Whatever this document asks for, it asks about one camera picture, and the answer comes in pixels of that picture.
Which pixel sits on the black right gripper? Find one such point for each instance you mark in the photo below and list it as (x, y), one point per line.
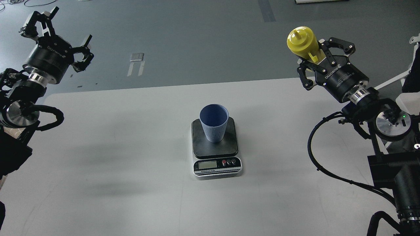
(341, 77)

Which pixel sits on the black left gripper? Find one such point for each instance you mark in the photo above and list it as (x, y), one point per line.
(52, 54)

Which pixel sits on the yellow squeeze bottle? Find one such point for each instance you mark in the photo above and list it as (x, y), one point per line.
(302, 42)

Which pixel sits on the blue ribbed plastic cup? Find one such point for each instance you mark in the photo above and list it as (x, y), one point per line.
(214, 119)

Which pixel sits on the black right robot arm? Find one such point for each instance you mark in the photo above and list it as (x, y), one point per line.
(394, 133)

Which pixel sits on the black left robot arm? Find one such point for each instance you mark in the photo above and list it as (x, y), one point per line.
(21, 117)

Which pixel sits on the black digital kitchen scale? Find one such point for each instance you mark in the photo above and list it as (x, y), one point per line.
(214, 160)

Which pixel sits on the grey floor plate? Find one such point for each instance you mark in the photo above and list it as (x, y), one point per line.
(136, 57)

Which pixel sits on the white office chair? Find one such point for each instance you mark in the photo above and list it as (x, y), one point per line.
(405, 82)

